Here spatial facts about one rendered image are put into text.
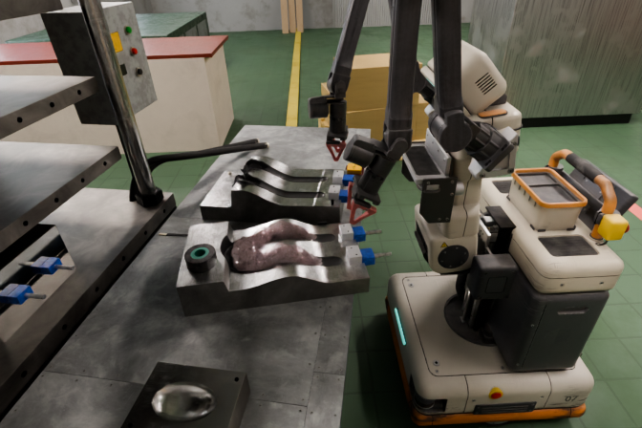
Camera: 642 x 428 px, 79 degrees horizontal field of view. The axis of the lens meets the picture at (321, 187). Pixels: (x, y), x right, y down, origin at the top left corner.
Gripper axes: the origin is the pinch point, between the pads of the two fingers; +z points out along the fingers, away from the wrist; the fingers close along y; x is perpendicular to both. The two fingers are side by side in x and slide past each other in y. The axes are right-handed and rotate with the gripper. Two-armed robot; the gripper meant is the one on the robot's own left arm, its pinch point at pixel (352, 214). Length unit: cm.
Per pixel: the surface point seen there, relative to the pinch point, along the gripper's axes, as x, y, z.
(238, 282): -22.5, 11.0, 25.1
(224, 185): -33, -42, 32
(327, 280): -0.7, 10.6, 15.9
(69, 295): -64, 4, 56
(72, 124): -175, -260, 162
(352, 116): 46, -211, 36
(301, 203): -8.0, -22.9, 16.2
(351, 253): 4.7, 3.2, 10.4
